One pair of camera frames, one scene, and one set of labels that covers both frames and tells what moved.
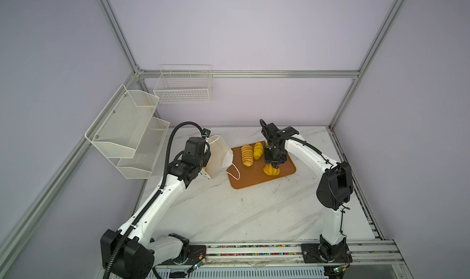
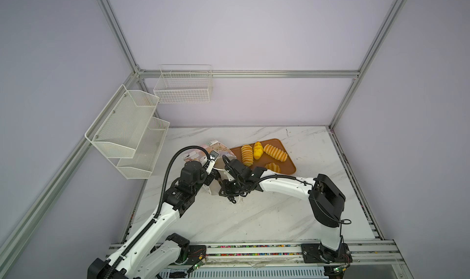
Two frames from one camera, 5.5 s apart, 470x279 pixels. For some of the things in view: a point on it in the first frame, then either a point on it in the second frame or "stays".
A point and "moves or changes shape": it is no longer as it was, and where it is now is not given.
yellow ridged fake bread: (247, 155) stays
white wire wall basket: (183, 83) stays
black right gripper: (281, 158) -> (225, 191)
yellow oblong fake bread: (258, 150) stays
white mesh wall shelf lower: (140, 166) stays
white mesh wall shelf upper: (119, 127) stays
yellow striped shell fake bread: (270, 170) stays
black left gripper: (205, 158) -> (210, 177)
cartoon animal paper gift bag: (221, 158) moves or changes shape
